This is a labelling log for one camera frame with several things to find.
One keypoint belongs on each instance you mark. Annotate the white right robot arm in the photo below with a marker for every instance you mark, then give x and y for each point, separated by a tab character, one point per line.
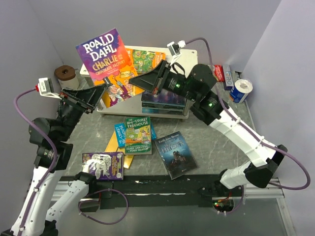
264	158

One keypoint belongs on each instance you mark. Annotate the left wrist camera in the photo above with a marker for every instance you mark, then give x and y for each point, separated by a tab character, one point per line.
46	89

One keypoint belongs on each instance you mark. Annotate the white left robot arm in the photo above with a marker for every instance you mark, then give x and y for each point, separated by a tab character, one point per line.
38	217

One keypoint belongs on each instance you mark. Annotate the brown twine spool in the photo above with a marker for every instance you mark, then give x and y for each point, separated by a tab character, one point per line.
67	77

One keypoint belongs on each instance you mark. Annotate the Charlie Chocolate Factory book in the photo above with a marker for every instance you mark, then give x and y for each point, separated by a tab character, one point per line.
107	62

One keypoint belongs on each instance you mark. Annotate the stack of dark books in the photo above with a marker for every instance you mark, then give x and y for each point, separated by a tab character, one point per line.
165	102

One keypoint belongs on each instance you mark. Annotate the yellow book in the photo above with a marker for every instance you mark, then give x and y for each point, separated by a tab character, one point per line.
113	147

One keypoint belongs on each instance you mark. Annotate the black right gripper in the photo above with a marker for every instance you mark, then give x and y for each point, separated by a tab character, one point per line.
152	80

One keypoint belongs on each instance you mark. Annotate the blue 26-Storey Treehouse book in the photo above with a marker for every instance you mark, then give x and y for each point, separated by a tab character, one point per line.
120	131

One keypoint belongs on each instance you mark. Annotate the orange Treehouse book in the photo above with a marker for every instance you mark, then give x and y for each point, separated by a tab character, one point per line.
145	61

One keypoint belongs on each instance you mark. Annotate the purple comic book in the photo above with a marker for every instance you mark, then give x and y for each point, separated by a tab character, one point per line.
104	165

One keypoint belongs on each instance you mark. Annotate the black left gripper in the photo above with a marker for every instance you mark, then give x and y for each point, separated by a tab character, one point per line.
86	100

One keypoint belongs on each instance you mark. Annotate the blue white box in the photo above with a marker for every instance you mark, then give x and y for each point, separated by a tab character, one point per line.
228	80

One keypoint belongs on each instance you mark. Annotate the dark Wuthering Heights book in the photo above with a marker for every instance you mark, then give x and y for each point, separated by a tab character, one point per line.
176	155

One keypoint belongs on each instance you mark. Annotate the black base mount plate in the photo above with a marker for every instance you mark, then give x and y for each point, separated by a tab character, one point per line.
160	191

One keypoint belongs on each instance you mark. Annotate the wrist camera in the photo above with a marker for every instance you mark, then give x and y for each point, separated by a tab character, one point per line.
175	50
46	89

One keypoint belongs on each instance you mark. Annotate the green 104-Storey Treehouse book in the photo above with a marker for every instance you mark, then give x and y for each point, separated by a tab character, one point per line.
138	136

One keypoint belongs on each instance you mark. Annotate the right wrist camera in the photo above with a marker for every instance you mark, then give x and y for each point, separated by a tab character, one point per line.
175	50

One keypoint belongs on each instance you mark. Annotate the aluminium rail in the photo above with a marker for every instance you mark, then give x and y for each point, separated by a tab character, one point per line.
261	189

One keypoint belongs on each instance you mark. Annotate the red game box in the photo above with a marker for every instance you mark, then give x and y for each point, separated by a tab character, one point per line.
219	73

